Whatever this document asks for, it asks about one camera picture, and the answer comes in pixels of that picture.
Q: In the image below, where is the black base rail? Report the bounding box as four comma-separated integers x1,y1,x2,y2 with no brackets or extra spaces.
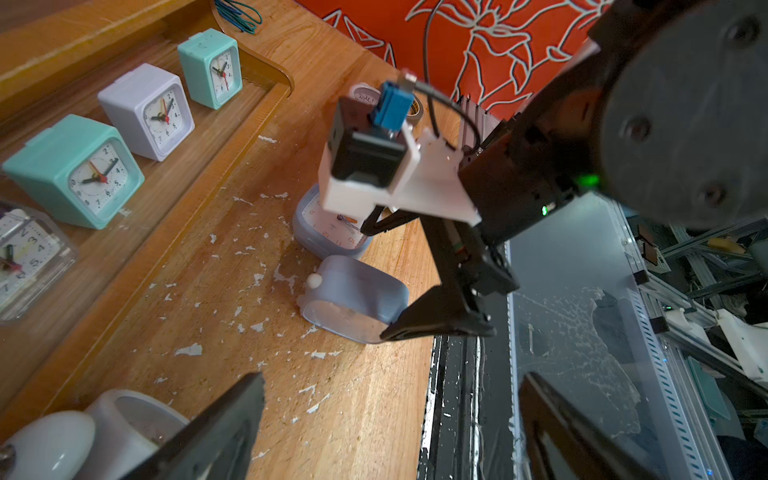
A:
417,294,516,479

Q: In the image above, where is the wooden two-tier shelf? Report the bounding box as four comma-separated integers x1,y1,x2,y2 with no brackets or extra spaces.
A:
1,1,293,437

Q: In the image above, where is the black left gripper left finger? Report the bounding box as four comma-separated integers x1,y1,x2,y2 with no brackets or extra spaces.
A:
124,372,265,479

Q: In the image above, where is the lilac square alarm clock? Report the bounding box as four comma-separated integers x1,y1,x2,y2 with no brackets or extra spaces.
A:
97,63,195,162

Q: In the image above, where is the blue rounded square clock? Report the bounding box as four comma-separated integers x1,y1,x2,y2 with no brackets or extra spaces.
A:
292,184,372,259

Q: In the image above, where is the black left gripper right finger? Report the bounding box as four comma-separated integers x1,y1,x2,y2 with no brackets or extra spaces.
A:
518,372,656,479

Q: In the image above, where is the mint green square clock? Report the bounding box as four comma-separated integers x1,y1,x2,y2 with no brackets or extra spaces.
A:
2,114,145,230

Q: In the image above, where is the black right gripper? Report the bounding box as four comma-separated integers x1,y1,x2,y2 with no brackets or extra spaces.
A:
360,59,605,342

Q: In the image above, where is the teal small square clock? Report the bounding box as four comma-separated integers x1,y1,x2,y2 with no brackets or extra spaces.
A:
177,28,243,110

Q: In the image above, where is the clear small square clock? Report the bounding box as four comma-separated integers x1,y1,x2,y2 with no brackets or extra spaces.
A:
1,200,78,323

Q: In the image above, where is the green cable ties bundle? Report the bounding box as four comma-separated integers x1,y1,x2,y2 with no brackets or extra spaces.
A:
214,0,263,35

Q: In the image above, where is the white twin-bell alarm clock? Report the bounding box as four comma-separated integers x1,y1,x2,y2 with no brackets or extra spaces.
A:
1,389,189,479

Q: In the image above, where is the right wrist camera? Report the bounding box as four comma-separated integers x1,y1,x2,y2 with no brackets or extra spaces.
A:
318,80,482,226

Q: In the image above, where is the brown tape roll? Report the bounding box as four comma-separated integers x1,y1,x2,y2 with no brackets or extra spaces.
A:
406,96,424,126

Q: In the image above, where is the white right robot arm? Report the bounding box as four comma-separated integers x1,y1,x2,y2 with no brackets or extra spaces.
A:
363,1,767,341

